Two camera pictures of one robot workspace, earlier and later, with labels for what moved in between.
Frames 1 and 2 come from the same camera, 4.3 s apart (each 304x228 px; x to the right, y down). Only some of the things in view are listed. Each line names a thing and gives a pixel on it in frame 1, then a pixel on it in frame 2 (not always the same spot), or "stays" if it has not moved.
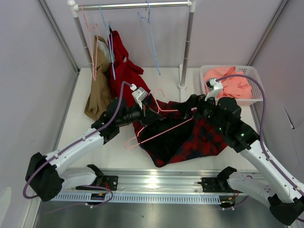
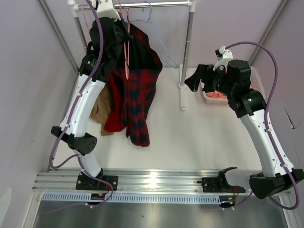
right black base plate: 219,184 stays
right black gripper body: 207,109 -> 216,80
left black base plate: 110,182 stays
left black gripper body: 132,115 -> 122,33
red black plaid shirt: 176,137 -> 145,65
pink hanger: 154,137 -> 124,51
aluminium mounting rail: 151,185 stays
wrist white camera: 139,94 -> 105,8
